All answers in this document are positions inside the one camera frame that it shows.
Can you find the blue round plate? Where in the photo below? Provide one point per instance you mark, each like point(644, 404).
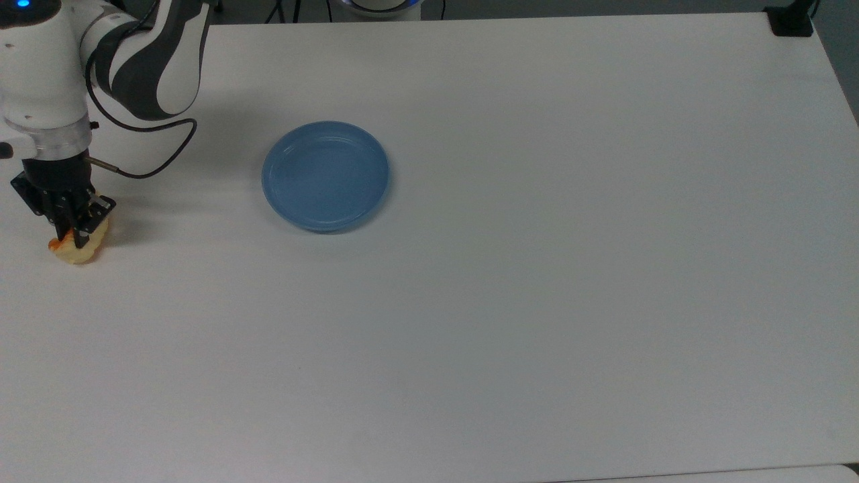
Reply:
point(325, 176)

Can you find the black stand legs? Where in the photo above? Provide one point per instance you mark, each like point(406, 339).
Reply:
point(276, 10)

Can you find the bread with orange topping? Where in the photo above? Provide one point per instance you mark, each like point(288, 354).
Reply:
point(80, 253)

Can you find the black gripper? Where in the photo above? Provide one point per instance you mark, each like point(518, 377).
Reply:
point(57, 184)

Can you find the black clamp base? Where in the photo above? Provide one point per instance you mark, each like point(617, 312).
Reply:
point(790, 21)

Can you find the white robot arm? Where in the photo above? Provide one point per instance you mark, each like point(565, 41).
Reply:
point(40, 74)

